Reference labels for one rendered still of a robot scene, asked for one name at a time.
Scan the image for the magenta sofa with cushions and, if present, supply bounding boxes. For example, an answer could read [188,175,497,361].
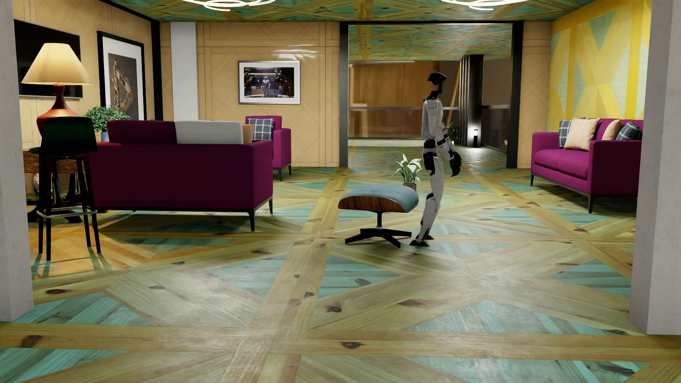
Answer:
[530,118,644,214]

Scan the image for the black bar stool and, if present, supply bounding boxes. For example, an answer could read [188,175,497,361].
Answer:
[36,116,102,262]

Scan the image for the white humanoid robot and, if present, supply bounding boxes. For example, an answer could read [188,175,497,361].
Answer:
[409,72,463,248]

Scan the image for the black wall television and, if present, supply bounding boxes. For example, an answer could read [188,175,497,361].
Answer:
[13,19,84,100]

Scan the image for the small tan cushion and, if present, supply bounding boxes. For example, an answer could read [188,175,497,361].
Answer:
[601,119,625,141]

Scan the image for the white ring ceiling light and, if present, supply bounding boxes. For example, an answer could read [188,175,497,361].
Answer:
[439,0,531,12]
[180,0,278,12]

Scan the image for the large beige cushion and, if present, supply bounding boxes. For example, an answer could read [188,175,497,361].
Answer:
[563,117,601,152]

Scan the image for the bushy green potted plant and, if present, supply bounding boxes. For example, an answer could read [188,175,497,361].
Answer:
[83,106,132,143]

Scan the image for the wooden side table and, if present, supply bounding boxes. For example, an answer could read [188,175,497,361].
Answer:
[23,147,94,223]

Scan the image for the white framed wall photo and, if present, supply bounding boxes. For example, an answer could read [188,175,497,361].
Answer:
[237,60,301,105]

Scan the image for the blue cushioned wooden ottoman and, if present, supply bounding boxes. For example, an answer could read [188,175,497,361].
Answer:
[338,184,420,249]

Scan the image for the small potted white-green plant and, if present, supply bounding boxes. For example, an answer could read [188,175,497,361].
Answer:
[395,154,422,192]

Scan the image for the tall black framed picture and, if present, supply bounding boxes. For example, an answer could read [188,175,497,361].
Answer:
[96,30,148,121]

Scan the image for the magenta armchair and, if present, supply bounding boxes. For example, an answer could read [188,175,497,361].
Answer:
[245,115,293,182]

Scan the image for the grey sofa cushion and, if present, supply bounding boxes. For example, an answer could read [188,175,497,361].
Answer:
[175,121,245,145]

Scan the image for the red table lamp cream shade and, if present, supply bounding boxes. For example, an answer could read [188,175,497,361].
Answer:
[21,43,95,136]

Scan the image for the large magenta sofa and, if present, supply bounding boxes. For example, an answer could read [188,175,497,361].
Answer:
[89,120,275,232]

